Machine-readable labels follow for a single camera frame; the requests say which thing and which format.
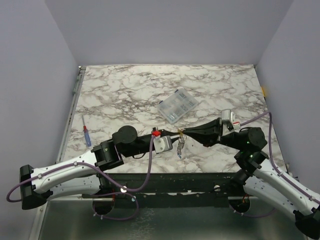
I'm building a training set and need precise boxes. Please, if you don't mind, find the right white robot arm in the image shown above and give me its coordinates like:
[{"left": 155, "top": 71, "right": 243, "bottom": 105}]
[{"left": 182, "top": 118, "right": 320, "bottom": 240}]

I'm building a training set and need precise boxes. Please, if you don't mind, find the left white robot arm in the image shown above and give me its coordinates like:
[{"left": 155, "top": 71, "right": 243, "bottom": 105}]
[{"left": 19, "top": 125, "right": 178, "bottom": 210}]

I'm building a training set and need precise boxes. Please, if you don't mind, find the clear plastic screw box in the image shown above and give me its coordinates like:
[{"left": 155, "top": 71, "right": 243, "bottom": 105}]
[{"left": 156, "top": 88, "right": 199, "bottom": 125}]

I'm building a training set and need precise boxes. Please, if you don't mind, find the red blue screwdriver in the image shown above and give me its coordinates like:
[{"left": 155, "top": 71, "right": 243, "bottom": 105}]
[{"left": 81, "top": 115, "right": 92, "bottom": 147}]

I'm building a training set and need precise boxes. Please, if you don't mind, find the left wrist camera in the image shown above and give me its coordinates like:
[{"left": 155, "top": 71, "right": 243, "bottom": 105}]
[{"left": 153, "top": 136, "right": 173, "bottom": 154}]

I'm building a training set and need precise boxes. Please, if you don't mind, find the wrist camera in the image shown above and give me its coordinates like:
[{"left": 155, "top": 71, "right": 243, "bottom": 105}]
[
  {"left": 153, "top": 136, "right": 173, "bottom": 154},
  {"left": 221, "top": 109, "right": 235, "bottom": 126}
]

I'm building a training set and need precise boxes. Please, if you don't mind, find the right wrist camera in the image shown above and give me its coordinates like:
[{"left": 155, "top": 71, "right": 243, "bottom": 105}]
[{"left": 221, "top": 109, "right": 235, "bottom": 126}]

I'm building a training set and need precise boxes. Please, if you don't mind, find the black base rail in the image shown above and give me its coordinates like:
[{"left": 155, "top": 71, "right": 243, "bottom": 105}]
[{"left": 94, "top": 172, "right": 245, "bottom": 209}]

